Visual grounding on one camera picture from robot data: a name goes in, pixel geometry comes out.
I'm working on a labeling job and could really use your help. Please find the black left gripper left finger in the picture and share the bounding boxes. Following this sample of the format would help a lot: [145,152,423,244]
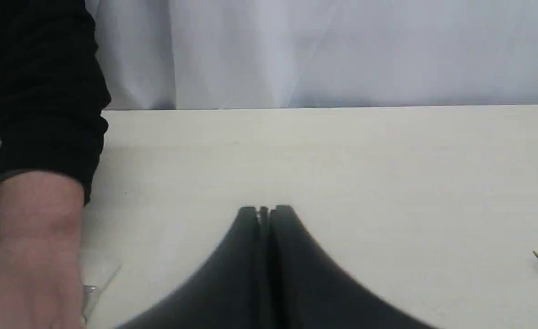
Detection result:
[121,207,260,329]

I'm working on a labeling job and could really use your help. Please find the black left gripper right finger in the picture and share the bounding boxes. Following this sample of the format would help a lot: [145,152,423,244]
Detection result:
[269,205,430,329]

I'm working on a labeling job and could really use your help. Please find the black sleeved forearm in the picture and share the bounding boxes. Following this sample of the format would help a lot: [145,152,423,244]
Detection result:
[0,0,112,256]

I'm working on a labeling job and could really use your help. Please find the person's bare hand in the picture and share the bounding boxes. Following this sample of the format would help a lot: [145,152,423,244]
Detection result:
[0,239,83,329]

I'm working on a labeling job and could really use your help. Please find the white backdrop curtain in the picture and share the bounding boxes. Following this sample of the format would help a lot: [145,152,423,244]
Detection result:
[86,0,538,110]

